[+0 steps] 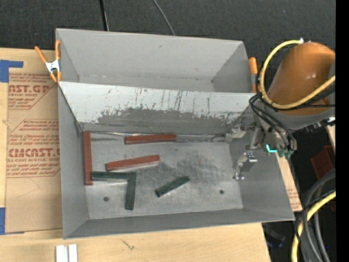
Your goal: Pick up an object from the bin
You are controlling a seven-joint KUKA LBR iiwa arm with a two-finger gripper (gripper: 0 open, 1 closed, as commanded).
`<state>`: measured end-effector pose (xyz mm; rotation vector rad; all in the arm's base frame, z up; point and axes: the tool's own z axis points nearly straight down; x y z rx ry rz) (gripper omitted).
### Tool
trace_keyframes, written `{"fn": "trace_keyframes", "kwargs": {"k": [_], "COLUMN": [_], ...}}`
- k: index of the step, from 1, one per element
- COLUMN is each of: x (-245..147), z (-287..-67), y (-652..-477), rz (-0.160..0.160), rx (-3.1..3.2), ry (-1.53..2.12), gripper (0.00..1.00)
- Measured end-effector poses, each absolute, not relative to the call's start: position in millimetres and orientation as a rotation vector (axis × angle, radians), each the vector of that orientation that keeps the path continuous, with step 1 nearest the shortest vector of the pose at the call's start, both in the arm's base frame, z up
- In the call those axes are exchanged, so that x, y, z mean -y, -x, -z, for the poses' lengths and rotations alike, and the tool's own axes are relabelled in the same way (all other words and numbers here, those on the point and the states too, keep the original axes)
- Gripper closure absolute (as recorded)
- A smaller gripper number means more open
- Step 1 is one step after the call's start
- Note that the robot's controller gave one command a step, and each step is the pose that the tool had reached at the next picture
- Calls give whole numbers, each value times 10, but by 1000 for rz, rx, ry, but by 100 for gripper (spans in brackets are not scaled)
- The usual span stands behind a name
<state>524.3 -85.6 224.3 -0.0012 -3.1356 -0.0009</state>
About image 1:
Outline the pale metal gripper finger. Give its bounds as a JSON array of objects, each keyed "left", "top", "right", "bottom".
[
  {"left": 225, "top": 124, "right": 248, "bottom": 143},
  {"left": 232, "top": 151, "right": 258, "bottom": 181}
]

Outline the dark green flat block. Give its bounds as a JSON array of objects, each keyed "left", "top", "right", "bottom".
[
  {"left": 154, "top": 175, "right": 190, "bottom": 198},
  {"left": 124, "top": 172, "right": 137, "bottom": 211},
  {"left": 90, "top": 171, "right": 132, "bottom": 182}
]

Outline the red-brown flat block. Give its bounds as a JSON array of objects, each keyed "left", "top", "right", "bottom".
[
  {"left": 105, "top": 154, "right": 161, "bottom": 172},
  {"left": 83, "top": 130, "right": 94, "bottom": 186},
  {"left": 124, "top": 133, "right": 178, "bottom": 145}
]

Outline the grey metal bin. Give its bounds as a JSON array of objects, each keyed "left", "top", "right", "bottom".
[{"left": 55, "top": 28, "right": 296, "bottom": 240}]

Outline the brown cardboard board red print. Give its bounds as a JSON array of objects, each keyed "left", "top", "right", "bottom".
[{"left": 0, "top": 47, "right": 303, "bottom": 235}]

